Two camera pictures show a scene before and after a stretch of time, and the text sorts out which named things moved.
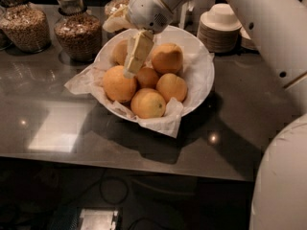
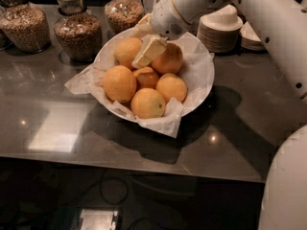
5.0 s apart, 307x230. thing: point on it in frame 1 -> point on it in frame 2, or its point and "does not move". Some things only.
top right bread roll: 168,58 does not move
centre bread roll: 147,78 does not move
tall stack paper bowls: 219,29 does not move
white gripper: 148,8 -> 165,20
